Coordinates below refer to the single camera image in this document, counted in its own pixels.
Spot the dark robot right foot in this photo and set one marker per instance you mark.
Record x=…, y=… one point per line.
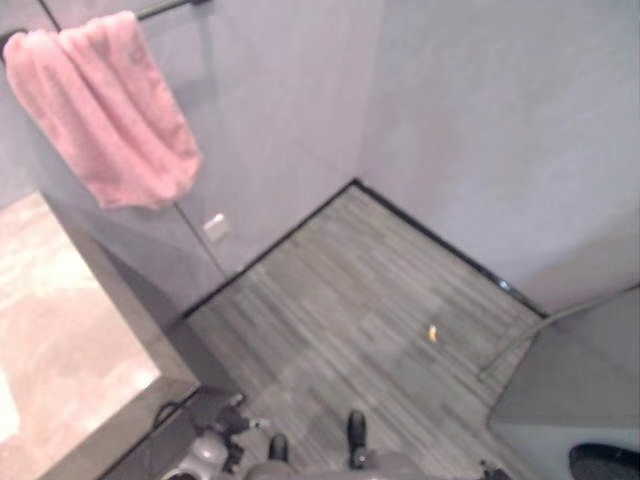
x=357, y=431

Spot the black towel rail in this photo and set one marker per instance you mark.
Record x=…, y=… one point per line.
x=160, y=9

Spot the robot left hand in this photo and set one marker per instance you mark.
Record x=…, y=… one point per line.
x=231, y=416

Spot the small orange scrap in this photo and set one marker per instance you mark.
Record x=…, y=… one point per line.
x=433, y=333

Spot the dark robot foot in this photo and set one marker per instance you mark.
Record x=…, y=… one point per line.
x=357, y=431
x=279, y=447

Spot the black baseboard strip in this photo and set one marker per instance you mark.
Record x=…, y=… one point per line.
x=400, y=215

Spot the dark robot left foot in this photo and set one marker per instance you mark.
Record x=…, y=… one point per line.
x=279, y=447

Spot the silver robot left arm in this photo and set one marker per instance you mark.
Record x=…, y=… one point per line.
x=205, y=452

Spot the pink towel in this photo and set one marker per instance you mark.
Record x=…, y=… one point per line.
x=105, y=115

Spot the marble top vanity counter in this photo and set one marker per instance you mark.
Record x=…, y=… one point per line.
x=55, y=320

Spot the grey door panel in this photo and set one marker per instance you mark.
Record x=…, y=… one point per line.
x=575, y=375

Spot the white wall socket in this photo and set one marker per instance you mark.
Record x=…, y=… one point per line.
x=216, y=228

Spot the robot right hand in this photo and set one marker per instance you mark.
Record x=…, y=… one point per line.
x=492, y=472

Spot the black rounded object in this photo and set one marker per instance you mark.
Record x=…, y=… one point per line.
x=606, y=461

